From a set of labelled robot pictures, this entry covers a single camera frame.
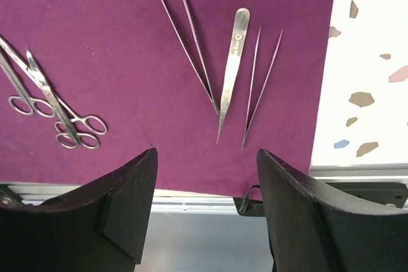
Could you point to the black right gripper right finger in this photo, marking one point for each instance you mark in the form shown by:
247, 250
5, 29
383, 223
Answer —
315, 227

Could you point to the broad steel forceps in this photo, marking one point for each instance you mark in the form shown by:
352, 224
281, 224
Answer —
236, 48

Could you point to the steel surgical scissors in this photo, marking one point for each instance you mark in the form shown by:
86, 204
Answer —
94, 123

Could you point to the steel ring-handled clamp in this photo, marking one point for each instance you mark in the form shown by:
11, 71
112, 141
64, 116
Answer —
69, 138

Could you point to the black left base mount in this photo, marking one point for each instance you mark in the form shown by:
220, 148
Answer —
8, 197

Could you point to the purple cloth wrap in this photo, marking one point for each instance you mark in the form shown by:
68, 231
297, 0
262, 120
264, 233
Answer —
121, 60

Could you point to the aluminium frame rail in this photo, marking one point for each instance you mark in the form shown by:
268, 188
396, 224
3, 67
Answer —
170, 201

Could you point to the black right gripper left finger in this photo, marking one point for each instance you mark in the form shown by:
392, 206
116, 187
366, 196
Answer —
100, 226

